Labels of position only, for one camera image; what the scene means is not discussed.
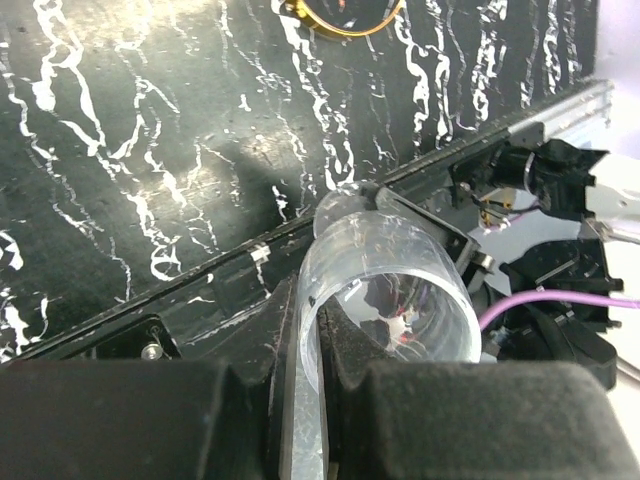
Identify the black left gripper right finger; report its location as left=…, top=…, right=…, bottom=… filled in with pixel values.
left=317, top=303, right=639, bottom=479

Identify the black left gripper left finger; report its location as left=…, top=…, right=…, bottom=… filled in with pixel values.
left=1, top=277, right=298, bottom=479

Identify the clear wine glass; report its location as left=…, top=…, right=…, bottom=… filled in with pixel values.
left=291, top=183, right=482, bottom=479

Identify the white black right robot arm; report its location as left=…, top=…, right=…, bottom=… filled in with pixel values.
left=449, top=139, right=639, bottom=390

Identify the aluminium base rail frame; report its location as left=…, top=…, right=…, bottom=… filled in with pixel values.
left=21, top=80, right=614, bottom=360

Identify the gold wire glass rack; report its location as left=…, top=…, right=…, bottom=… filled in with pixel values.
left=278, top=0, right=405, bottom=38

